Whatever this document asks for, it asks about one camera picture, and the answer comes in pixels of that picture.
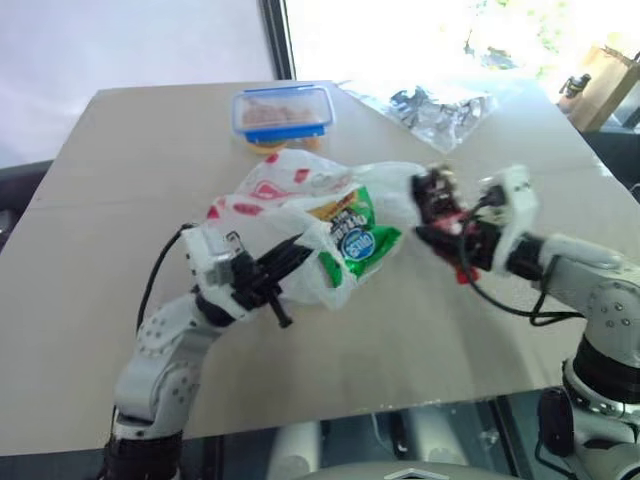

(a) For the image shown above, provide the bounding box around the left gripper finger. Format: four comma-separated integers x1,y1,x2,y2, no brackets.
266,288,295,330
253,238,315,284

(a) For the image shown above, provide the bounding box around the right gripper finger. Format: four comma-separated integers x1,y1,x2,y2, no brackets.
413,223,467,266
409,164,472,230

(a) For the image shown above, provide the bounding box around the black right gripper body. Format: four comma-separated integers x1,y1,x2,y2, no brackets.
458,185,505,287

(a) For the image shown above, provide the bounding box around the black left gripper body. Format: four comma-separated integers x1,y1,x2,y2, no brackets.
230,248,282,312

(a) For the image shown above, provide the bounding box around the white red-printed plastic bag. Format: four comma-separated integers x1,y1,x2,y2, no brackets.
205,151,432,311

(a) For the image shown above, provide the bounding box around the green snack packet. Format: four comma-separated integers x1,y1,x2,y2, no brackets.
307,184,404,291

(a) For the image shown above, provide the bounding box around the clear black-printed plastic bag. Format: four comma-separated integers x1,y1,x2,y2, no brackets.
339,78,501,154

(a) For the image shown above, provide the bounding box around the blue-lidded clear food container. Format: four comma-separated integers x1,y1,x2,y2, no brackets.
230,83,336,145

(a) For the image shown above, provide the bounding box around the dark furniture edge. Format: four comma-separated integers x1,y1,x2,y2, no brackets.
582,84,640,204

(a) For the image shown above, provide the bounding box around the small black device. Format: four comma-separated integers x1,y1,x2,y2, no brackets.
558,72,593,100

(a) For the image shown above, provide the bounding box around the grey rounded robot body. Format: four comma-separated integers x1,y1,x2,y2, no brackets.
269,407,519,480

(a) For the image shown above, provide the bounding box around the brown cardboard box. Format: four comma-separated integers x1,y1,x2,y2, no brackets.
556,43,640,134

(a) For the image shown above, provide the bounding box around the dark chair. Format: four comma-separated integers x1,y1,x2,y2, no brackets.
0,159,55,254

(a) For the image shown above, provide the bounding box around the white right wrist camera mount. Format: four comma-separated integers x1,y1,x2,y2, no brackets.
478,165,540,277

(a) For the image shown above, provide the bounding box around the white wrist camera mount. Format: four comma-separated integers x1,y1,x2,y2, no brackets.
478,165,540,277
182,223,251,321

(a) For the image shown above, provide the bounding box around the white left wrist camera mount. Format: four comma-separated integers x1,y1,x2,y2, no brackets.
182,223,251,321

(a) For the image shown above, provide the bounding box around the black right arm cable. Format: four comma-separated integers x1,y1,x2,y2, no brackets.
462,199,587,327

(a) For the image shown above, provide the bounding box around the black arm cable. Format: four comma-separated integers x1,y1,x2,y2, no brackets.
135,222,196,334
462,199,587,327

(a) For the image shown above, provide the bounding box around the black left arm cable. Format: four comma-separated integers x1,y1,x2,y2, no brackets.
135,222,196,334

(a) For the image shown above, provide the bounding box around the dark window frame post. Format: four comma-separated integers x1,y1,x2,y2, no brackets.
258,0,300,81

